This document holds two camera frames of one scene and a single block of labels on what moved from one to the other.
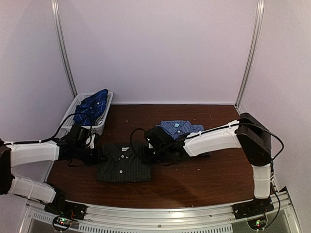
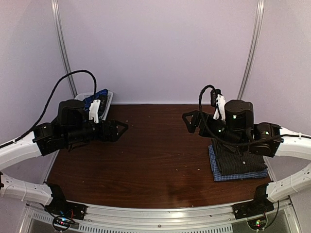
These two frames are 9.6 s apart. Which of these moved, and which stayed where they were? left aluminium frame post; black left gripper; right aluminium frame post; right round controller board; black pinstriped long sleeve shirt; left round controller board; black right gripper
Moved: black left gripper; black right gripper; black pinstriped long sleeve shirt
Stayed: right aluminium frame post; left round controller board; right round controller board; left aluminium frame post
